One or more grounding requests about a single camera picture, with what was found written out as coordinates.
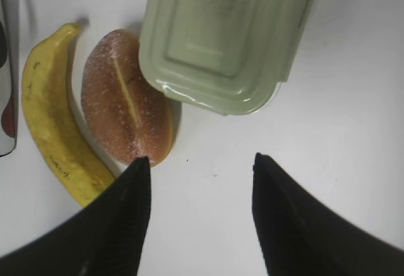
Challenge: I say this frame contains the navy blue lunch bag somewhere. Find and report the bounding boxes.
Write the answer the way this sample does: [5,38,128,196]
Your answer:
[1,0,20,157]

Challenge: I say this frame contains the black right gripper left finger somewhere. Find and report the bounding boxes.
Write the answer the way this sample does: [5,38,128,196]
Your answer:
[1,158,151,275]

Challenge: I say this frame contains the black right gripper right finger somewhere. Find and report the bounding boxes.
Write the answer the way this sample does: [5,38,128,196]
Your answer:
[252,153,403,275]

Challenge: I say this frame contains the brown bread roll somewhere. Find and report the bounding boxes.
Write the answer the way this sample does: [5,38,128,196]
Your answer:
[81,29,174,166]

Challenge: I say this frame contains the green lidded food container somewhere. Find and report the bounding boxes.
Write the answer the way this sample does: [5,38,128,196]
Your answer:
[140,0,314,115]

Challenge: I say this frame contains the yellow banana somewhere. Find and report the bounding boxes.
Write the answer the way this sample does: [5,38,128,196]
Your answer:
[21,23,115,207]

